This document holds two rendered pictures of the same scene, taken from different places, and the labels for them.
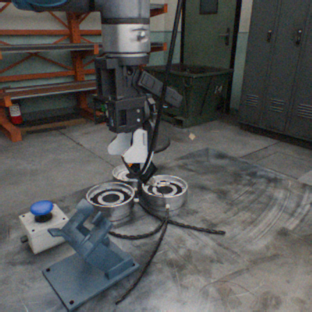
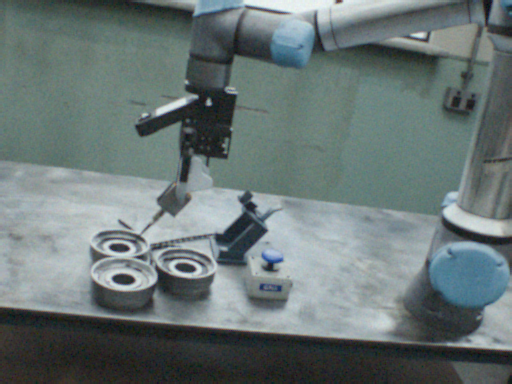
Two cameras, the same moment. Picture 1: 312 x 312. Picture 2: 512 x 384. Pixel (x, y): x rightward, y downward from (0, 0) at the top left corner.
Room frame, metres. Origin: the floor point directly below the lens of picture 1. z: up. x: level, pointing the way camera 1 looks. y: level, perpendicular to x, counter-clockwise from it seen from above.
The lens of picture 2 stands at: (1.32, 0.61, 1.34)
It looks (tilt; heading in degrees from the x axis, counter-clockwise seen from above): 21 degrees down; 208
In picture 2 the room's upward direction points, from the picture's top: 11 degrees clockwise
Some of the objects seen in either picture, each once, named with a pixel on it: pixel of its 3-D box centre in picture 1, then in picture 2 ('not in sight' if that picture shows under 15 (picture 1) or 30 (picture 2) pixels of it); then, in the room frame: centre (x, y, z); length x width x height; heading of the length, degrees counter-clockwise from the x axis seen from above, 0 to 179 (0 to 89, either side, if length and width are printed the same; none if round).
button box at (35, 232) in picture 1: (42, 227); (271, 277); (0.46, 0.22, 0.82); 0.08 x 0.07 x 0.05; 128
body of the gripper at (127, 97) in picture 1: (125, 93); (205, 120); (0.50, 0.05, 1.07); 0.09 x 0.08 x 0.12; 131
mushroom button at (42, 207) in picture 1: (43, 215); (270, 264); (0.46, 0.21, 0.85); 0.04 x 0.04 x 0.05
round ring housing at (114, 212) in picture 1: (111, 201); (184, 272); (0.56, 0.10, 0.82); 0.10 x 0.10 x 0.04
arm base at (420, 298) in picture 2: not in sight; (449, 287); (0.26, 0.49, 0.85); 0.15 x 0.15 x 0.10
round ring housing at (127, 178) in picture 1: (133, 178); (123, 283); (0.67, 0.06, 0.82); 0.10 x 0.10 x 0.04
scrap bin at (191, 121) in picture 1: (184, 94); not in sight; (4.05, -0.40, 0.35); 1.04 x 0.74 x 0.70; 38
